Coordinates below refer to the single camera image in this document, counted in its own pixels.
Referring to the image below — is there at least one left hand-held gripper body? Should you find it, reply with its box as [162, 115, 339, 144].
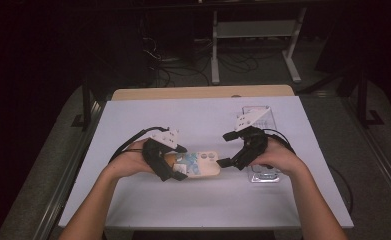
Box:
[142, 128, 180, 183]

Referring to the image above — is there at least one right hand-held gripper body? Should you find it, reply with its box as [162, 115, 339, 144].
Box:
[233, 107, 271, 171]

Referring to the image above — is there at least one clear plastic packaging box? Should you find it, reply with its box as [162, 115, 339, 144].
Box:
[241, 105, 281, 184]

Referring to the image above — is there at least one person's left hand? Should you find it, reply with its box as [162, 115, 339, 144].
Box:
[102, 138, 156, 180]

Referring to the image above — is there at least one person's right hand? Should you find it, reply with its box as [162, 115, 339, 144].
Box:
[249, 135, 310, 178]

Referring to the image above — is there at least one light wooden table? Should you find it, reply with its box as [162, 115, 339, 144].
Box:
[111, 84, 296, 102]

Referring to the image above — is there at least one black metal stand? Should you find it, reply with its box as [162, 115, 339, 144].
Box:
[355, 66, 386, 129]
[71, 79, 100, 133]

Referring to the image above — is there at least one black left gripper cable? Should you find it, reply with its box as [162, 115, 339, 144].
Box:
[108, 125, 170, 164]

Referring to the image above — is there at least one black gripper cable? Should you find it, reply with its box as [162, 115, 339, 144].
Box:
[262, 128, 354, 216]
[108, 125, 170, 164]

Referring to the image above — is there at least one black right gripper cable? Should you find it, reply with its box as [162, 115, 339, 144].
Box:
[262, 128, 354, 216]

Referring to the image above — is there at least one tangle of black floor cables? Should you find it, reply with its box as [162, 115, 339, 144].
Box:
[142, 33, 261, 88]

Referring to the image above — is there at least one aluminium rail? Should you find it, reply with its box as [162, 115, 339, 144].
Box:
[344, 98, 391, 214]
[32, 99, 108, 240]

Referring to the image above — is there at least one white metal desk frame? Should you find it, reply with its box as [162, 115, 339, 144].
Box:
[210, 6, 308, 86]

